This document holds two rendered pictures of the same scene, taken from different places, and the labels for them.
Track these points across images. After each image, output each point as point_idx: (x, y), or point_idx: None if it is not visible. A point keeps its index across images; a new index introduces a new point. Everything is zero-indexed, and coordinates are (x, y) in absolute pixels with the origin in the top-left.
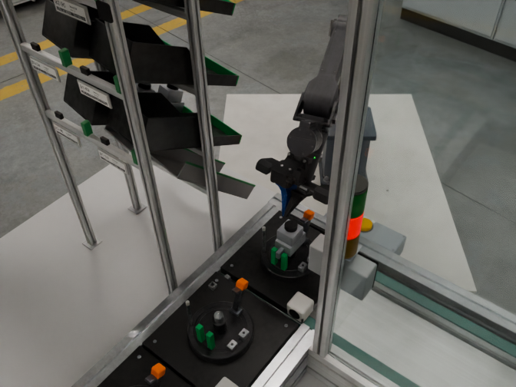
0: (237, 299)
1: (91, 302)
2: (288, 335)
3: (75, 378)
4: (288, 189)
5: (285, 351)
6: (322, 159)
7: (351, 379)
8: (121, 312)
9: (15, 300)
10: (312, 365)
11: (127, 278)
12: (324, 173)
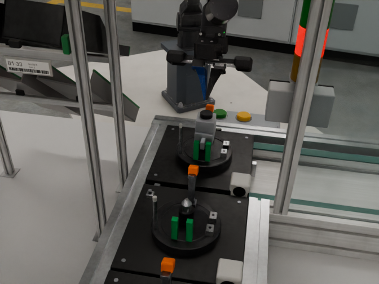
0: (192, 187)
1: (7, 269)
2: (246, 208)
3: None
4: (205, 70)
5: (251, 222)
6: (169, 91)
7: (318, 223)
8: (49, 265)
9: None
10: (272, 231)
11: (36, 234)
12: (177, 101)
